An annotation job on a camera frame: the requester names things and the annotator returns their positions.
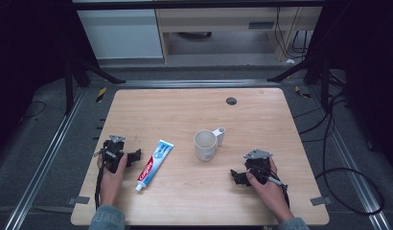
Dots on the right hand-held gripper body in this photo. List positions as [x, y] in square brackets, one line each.
[258, 164]

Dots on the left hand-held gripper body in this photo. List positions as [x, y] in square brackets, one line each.
[113, 150]

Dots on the person's right hand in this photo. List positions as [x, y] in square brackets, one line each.
[271, 196]

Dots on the person's left hand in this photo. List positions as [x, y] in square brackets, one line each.
[110, 187]

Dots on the blue white toothpaste tube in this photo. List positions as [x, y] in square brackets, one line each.
[155, 163]

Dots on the yellow black striped tape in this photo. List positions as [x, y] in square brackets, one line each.
[302, 92]
[101, 94]

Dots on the grey tape piece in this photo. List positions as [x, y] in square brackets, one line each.
[79, 200]
[321, 201]

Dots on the black metal stand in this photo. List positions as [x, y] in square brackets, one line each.
[69, 86]
[324, 80]

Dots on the white cabinet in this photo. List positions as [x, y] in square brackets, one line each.
[121, 33]

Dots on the light wooden desk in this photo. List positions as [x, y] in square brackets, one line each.
[217, 20]

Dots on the aluminium floor rail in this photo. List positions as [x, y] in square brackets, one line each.
[41, 166]
[354, 172]
[197, 83]

